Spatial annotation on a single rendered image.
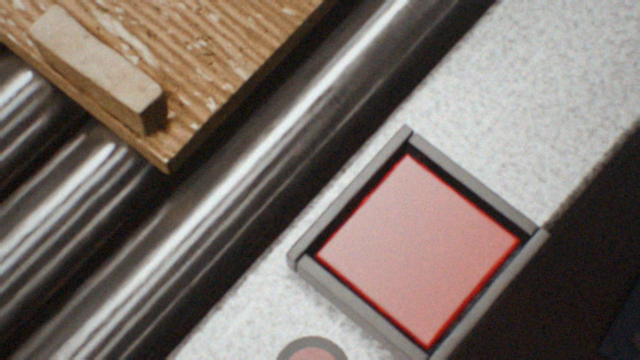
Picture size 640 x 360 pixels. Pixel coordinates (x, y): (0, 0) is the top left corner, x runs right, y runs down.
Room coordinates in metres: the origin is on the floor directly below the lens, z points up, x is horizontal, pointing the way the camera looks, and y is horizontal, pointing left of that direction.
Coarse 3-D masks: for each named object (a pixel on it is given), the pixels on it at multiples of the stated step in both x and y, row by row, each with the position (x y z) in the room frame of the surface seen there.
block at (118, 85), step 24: (48, 24) 0.23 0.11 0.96; (72, 24) 0.23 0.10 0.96; (48, 48) 0.22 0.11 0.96; (72, 48) 0.22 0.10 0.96; (96, 48) 0.22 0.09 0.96; (72, 72) 0.22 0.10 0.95; (96, 72) 0.21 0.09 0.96; (120, 72) 0.21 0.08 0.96; (144, 72) 0.21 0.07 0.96; (96, 96) 0.21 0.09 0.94; (120, 96) 0.20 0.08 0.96; (144, 96) 0.20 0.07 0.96; (144, 120) 0.20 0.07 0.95
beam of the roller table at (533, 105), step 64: (512, 0) 0.27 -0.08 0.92; (576, 0) 0.27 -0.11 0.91; (448, 64) 0.24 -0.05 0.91; (512, 64) 0.24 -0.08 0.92; (576, 64) 0.24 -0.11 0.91; (384, 128) 0.21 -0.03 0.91; (448, 128) 0.21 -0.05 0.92; (512, 128) 0.21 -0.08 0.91; (576, 128) 0.21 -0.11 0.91; (320, 192) 0.18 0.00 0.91; (512, 192) 0.18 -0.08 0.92; (576, 192) 0.18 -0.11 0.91; (512, 256) 0.15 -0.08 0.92; (256, 320) 0.13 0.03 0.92; (320, 320) 0.13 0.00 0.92
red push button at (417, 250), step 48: (384, 192) 0.18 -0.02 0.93; (432, 192) 0.18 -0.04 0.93; (336, 240) 0.15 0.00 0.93; (384, 240) 0.16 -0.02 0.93; (432, 240) 0.16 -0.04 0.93; (480, 240) 0.16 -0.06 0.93; (384, 288) 0.13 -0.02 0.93; (432, 288) 0.14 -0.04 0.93; (480, 288) 0.14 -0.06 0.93; (432, 336) 0.12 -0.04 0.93
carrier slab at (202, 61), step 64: (0, 0) 0.26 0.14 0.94; (64, 0) 0.26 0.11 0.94; (128, 0) 0.26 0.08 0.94; (192, 0) 0.26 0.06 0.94; (256, 0) 0.26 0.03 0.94; (320, 0) 0.26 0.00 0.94; (192, 64) 0.23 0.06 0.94; (256, 64) 0.23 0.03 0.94; (128, 128) 0.20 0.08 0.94; (192, 128) 0.20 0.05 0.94
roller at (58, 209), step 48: (96, 144) 0.20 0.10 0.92; (48, 192) 0.18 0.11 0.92; (96, 192) 0.18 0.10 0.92; (144, 192) 0.19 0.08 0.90; (0, 240) 0.16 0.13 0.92; (48, 240) 0.16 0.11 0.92; (96, 240) 0.16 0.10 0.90; (0, 288) 0.14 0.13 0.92; (48, 288) 0.14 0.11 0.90; (0, 336) 0.12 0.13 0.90
